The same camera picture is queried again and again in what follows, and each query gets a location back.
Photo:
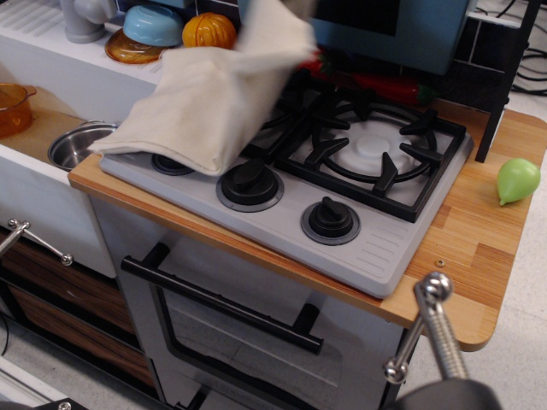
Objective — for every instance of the black left stove knob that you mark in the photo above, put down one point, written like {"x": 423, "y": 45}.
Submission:
{"x": 169, "y": 167}

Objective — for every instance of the black stove knob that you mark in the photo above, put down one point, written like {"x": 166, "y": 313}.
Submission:
{"x": 250, "y": 187}
{"x": 330, "y": 222}
{"x": 169, "y": 167}

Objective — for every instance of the white toy sink unit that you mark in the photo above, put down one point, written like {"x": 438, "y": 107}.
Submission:
{"x": 74, "y": 83}

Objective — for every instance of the black right stove knob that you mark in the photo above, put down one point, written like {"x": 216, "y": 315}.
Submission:
{"x": 330, "y": 222}

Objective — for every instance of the black middle stove knob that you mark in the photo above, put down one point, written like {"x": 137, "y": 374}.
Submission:
{"x": 250, "y": 187}

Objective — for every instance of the black stove burner grate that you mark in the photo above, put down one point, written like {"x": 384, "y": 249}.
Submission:
{"x": 358, "y": 145}

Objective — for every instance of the red toy strawberry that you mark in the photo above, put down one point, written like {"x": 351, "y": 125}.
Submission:
{"x": 318, "y": 65}

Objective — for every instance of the orange transparent plate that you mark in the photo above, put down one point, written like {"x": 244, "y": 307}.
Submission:
{"x": 125, "y": 50}

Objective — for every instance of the grey toy stove top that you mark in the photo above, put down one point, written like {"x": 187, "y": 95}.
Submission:
{"x": 373, "y": 262}

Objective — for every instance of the silver clamp screw right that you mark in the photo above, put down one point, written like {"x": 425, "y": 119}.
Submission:
{"x": 456, "y": 390}

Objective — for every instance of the black vertical frame post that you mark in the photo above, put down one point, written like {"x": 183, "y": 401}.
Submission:
{"x": 516, "y": 52}

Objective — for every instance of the cream cloth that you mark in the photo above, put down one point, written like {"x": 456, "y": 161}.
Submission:
{"x": 210, "y": 102}

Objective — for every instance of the black oven door handle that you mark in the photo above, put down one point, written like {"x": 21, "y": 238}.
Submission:
{"x": 298, "y": 333}

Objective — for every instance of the orange toy pumpkin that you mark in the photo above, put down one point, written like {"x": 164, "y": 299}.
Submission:
{"x": 209, "y": 30}

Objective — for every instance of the orange transparent pot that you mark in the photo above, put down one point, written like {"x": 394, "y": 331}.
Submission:
{"x": 16, "y": 112}

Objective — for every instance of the wooden drawer cabinet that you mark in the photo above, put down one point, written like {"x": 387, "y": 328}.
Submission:
{"x": 77, "y": 309}

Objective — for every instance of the green toy pear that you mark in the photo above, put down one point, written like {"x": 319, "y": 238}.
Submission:
{"x": 517, "y": 179}

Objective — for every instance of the light blue bowl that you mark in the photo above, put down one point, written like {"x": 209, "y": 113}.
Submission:
{"x": 153, "y": 25}

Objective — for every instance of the red toy chili pepper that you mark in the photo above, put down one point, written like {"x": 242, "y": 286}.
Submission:
{"x": 398, "y": 89}

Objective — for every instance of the white toy oven door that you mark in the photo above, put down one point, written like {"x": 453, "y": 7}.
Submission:
{"x": 188, "y": 341}

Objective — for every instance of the stainless steel pot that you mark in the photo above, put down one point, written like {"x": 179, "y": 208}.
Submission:
{"x": 72, "y": 147}

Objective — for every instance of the grey toy faucet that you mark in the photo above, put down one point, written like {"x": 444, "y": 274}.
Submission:
{"x": 85, "y": 19}

